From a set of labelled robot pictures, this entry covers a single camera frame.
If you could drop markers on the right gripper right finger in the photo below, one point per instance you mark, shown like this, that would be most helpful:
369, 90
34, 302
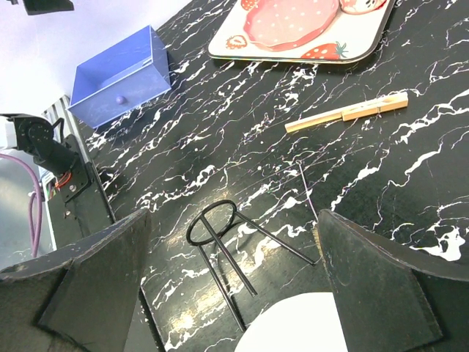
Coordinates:
390, 297

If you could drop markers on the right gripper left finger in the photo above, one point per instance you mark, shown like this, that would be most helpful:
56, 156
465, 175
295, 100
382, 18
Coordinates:
80, 297

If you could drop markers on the black wire tripod stand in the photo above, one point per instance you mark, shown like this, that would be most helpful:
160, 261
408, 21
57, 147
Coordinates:
216, 237

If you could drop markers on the wooden clothespin clamp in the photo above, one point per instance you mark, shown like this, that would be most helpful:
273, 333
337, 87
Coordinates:
352, 112

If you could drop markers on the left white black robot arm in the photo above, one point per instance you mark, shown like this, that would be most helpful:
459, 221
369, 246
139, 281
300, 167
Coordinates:
42, 140

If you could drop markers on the white paper plate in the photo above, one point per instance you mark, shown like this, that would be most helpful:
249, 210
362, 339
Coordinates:
305, 322

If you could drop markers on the blue plastic bin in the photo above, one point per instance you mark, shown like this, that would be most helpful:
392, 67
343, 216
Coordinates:
136, 68

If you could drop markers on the strawberry pattern tray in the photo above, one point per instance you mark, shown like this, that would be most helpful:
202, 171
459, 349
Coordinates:
353, 35

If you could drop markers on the pink dotted plate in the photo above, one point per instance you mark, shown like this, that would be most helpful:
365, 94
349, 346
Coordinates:
285, 25

